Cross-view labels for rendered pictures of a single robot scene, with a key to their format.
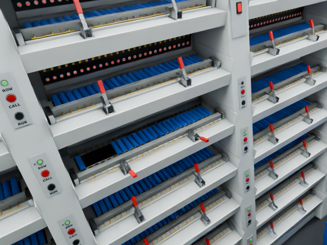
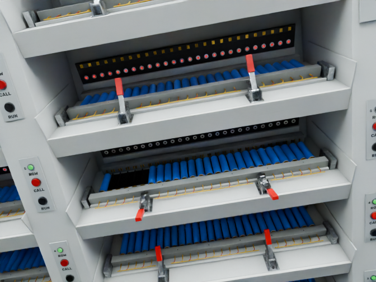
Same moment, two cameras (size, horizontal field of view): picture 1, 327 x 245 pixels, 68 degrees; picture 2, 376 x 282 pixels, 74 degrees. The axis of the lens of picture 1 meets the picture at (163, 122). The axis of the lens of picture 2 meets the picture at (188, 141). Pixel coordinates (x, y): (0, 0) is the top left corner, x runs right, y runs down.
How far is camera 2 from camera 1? 36 cm
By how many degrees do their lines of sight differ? 28
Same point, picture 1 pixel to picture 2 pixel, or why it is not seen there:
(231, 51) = (355, 47)
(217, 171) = (310, 255)
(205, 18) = not seen: outside the picture
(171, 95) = (220, 111)
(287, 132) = not seen: outside the picture
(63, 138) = (60, 144)
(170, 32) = (228, 10)
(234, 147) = (349, 222)
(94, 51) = (104, 34)
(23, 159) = (14, 159)
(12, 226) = (7, 232)
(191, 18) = not seen: outside the picture
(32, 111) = (24, 104)
